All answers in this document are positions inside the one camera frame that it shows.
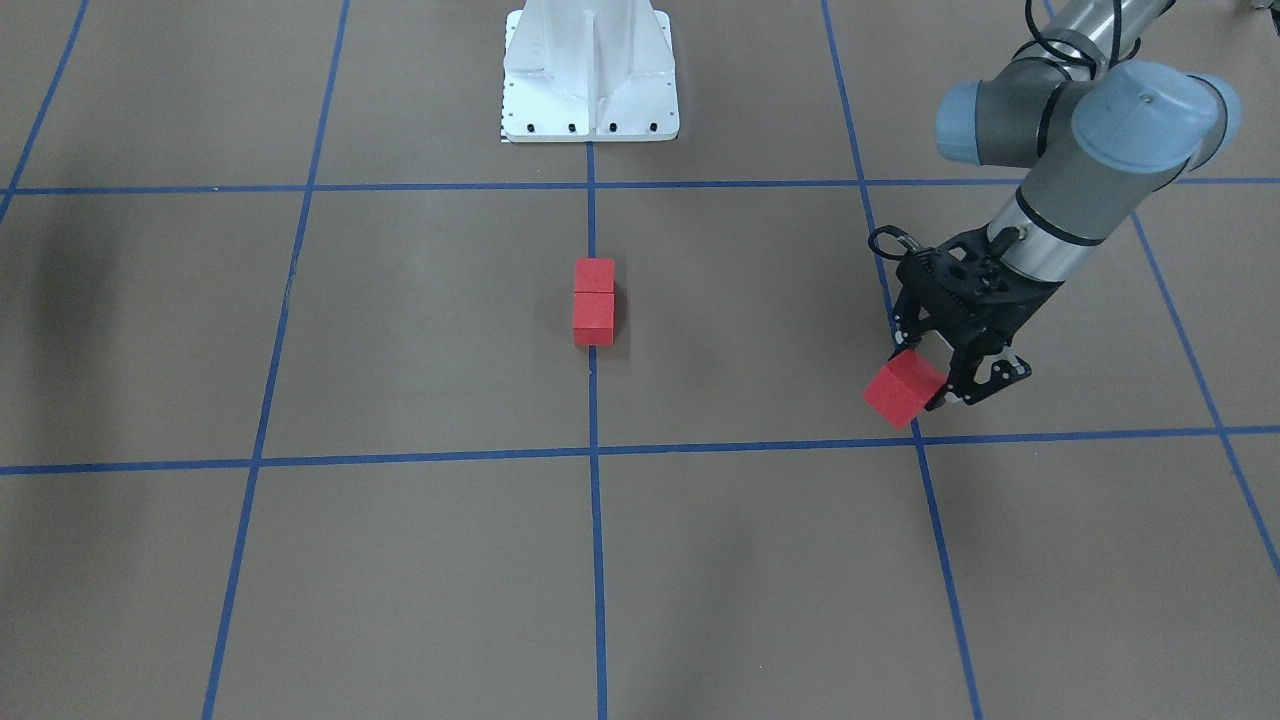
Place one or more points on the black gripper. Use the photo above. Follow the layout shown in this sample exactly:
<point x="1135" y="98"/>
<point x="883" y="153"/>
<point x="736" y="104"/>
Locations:
<point x="1012" y="309"/>

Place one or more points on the brown paper table mat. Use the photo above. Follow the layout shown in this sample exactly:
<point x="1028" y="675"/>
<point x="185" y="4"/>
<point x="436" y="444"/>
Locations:
<point x="294" y="426"/>

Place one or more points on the white camera stand base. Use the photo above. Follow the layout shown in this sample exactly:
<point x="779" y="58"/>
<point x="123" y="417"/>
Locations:
<point x="589" y="72"/>

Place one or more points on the red block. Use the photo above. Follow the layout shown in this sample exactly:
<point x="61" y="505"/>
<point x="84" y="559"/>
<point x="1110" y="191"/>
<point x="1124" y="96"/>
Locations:
<point x="594" y="275"/>
<point x="903" y="387"/>
<point x="593" y="319"/>

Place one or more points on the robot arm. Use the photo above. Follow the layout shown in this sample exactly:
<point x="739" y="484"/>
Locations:
<point x="1097" y="131"/>

